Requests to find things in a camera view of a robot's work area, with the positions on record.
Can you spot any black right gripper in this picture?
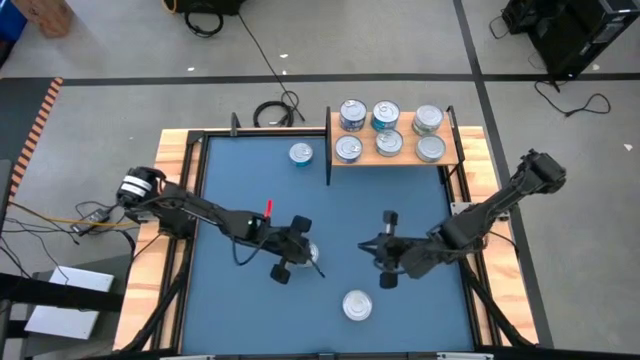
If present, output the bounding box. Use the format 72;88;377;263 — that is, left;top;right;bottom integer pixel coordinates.
357;210;409;290

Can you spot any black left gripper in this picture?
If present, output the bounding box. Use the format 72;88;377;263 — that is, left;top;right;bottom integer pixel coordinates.
269;216;327;285

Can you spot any green Bumble Bee tuna can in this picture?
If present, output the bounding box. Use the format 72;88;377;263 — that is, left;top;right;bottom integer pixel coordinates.
341;289;374;322
412;104;445;134

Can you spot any black power adapter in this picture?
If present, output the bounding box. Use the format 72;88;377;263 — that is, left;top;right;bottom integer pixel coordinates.
69;207;114;236

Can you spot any white flat board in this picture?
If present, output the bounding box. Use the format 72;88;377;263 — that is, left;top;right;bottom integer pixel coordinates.
23;264;115;341

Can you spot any black equipment box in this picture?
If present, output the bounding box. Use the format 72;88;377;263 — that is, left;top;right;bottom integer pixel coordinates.
174;0;247;15

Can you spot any black computer tower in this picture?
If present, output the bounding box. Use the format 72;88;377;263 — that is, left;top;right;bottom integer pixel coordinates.
502;0;640;81

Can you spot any black mat orange striped edge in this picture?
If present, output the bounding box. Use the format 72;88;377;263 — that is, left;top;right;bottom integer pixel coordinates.
0;76;65;201

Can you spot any brown cardboard box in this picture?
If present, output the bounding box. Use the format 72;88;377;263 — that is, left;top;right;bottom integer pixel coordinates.
14;0;76;39

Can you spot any blue plastic bin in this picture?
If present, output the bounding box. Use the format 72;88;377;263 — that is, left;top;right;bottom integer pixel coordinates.
0;0;29;44

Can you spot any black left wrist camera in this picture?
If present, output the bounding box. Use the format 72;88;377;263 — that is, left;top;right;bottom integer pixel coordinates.
273;230;299;251

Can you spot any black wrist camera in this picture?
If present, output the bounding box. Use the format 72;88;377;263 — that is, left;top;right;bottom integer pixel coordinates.
273;230;299;251
398;238;421;269

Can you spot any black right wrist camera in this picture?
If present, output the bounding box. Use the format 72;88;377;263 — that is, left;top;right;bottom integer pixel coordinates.
398;238;421;269

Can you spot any wooden shelf black frame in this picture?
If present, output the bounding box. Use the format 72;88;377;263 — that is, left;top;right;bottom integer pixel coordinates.
324;104;467;187

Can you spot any black rig frame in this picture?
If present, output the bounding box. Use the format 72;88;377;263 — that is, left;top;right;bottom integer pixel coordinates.
112;127;539;360

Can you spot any coiled black cable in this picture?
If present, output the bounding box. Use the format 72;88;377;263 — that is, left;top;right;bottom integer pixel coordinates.
252;99;296;129

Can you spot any long black floor cable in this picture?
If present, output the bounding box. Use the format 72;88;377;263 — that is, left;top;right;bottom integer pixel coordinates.
237;9;306;124

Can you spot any looped black cable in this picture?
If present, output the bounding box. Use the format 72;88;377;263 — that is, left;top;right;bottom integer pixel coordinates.
183;9;225;39

